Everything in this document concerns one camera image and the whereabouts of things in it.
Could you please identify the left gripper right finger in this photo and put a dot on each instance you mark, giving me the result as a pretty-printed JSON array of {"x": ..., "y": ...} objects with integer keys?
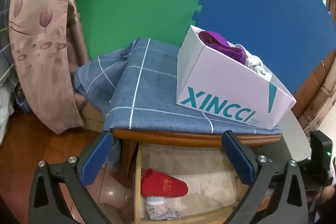
[{"x": 276, "y": 193}]

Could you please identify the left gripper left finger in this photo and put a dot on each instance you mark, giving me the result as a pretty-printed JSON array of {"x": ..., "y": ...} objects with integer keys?
[{"x": 47, "y": 203}]

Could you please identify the white garment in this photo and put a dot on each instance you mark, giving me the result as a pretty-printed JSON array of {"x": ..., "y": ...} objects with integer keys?
[{"x": 254, "y": 63}]

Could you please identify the purple bra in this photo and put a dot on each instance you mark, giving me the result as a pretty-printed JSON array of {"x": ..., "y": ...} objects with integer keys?
[{"x": 217, "y": 42}]

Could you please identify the open wooden drawer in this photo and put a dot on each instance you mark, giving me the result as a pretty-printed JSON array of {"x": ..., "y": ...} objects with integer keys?
[{"x": 214, "y": 187}]

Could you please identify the red rolled underwear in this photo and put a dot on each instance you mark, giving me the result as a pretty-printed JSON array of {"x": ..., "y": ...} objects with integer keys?
[{"x": 159, "y": 184}]

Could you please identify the white floral small underwear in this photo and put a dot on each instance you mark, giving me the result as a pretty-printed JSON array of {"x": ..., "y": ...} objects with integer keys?
[{"x": 158, "y": 210}]

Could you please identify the grey white box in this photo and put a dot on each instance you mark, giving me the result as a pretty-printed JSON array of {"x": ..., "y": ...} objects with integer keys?
[{"x": 293, "y": 143}]

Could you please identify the white XINCCI shoe box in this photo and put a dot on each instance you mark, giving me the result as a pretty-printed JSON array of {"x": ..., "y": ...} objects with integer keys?
[{"x": 213, "y": 83}]

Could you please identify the wooden nightstand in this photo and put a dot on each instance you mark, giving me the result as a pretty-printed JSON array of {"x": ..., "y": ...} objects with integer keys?
[{"x": 131, "y": 139}]

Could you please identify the blue checked cloth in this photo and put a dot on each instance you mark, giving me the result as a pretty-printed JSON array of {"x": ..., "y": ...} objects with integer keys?
[{"x": 135, "y": 88}]

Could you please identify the blue foam mat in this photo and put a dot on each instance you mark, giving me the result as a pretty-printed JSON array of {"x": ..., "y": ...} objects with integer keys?
[{"x": 291, "y": 37}]

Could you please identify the pink floral curtain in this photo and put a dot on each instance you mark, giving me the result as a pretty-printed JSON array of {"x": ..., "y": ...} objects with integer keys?
[{"x": 38, "y": 39}]

